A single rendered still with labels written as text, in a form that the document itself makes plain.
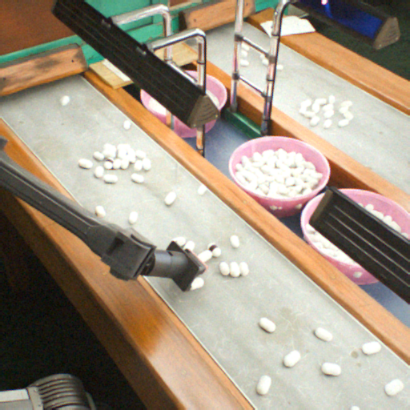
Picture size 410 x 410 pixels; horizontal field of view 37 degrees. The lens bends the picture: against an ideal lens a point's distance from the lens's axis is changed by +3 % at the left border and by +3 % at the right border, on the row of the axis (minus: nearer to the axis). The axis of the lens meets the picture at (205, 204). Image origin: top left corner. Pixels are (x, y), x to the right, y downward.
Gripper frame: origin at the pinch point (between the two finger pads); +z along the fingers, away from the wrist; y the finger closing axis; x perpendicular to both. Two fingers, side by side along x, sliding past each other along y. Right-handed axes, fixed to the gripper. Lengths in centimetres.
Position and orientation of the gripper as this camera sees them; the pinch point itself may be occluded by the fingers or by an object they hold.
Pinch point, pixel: (203, 268)
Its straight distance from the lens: 136.5
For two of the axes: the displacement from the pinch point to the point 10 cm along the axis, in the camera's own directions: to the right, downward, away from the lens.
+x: -5.3, 8.2, 2.4
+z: 6.1, 1.6, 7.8
